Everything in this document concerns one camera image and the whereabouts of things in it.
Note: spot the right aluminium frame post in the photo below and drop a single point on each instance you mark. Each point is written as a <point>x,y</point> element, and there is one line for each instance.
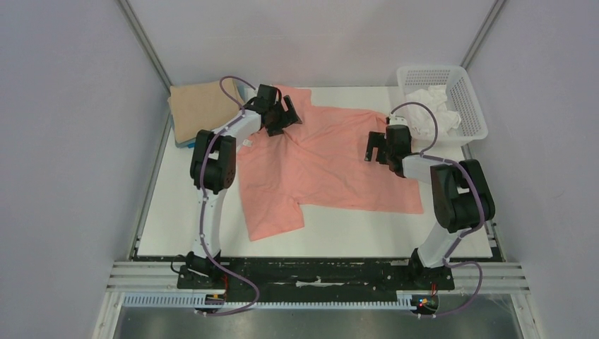
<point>484,30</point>

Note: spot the aluminium frame post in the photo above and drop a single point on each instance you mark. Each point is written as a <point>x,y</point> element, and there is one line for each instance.
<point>484,30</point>
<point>143,39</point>

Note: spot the white slotted cable duct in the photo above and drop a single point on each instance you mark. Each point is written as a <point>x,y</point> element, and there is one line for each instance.
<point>201,301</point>

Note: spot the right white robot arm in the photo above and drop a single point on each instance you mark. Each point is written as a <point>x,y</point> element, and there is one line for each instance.
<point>461,200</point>

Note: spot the beige folded t shirt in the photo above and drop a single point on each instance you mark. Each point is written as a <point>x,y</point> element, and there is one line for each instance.
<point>200,106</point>

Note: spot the white crumpled t shirt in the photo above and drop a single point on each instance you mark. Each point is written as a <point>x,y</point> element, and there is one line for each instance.
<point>420,121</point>

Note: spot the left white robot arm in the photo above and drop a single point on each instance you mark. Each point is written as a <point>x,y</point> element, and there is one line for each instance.
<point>214,168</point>

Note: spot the salmon pink t shirt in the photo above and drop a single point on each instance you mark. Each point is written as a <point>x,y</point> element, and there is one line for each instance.
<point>318,162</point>

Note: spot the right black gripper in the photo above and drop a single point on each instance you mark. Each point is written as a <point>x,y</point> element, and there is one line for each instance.
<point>378,145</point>

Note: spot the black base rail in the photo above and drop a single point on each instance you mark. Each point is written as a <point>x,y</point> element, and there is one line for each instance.
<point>318,276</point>

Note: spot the left aluminium frame post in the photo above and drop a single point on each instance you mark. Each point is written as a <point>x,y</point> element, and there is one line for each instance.
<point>143,39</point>

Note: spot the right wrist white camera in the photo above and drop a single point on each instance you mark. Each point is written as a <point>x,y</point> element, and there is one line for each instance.
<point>396,120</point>

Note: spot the white plastic laundry basket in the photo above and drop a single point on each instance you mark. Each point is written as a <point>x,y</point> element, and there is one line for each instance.
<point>461,98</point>

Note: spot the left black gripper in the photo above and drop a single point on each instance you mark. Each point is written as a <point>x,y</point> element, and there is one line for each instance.
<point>289,118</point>

